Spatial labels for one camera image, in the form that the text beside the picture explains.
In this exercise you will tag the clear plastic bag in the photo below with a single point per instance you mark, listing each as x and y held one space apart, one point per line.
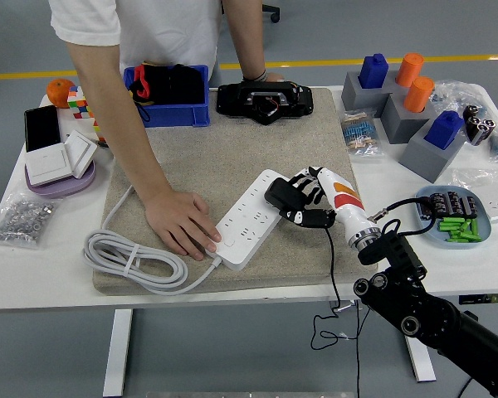
456 93

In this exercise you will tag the black smartphone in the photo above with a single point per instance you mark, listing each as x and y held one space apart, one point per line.
41 128

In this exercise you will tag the large white wall switch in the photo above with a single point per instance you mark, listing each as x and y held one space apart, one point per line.
47 163

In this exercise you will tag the person's left hand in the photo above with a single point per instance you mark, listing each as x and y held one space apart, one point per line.
275 78

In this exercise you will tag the black electronic device housing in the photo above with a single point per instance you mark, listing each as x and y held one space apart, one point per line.
232 99

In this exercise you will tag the black plug adapter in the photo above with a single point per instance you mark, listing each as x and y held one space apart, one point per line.
280 192

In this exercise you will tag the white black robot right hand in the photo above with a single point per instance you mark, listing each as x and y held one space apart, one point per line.
348 207

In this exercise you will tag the blue square peg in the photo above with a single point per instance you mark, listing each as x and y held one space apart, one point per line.
373 72
442 132

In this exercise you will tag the white table leg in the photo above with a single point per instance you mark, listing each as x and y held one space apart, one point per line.
423 365
118 352

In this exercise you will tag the bundle of large black capacitors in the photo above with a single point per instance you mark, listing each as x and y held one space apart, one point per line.
479 124

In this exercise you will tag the light blue tray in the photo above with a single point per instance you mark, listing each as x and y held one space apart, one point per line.
483 232

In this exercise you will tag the white power strip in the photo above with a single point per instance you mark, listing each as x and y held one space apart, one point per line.
242 224

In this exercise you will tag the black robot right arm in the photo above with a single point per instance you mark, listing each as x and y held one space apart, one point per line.
398 253

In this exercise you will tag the person's right hand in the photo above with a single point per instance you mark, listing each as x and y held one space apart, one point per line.
178 219

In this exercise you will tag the person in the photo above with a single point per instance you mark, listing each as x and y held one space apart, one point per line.
162 29

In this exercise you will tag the silver bracket under table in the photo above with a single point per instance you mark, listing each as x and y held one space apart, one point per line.
341 306

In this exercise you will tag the grey-brown mat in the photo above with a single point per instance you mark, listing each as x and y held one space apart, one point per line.
232 145

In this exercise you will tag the grey block holder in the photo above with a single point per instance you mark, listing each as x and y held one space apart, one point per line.
398 124
352 93
423 157

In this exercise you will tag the dark table control panel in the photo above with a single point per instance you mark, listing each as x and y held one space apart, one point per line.
485 299

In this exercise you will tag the purple tray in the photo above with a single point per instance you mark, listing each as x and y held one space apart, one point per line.
66 188

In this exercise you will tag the black white wristband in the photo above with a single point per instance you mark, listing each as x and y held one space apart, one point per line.
257 76

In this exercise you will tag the row of black capacitors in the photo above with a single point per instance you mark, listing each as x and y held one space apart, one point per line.
452 203

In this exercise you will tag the bag of metal nuts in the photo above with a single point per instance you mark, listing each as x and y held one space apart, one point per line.
20 217

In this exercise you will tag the blue plastic bin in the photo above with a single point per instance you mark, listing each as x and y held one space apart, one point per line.
178 116

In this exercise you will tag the orange fruit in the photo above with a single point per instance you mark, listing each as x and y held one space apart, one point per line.
58 93

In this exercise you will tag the small white wall switch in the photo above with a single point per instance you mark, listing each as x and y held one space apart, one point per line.
81 151

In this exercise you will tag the orange cylinder peg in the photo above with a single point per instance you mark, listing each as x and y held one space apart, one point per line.
410 68
418 95

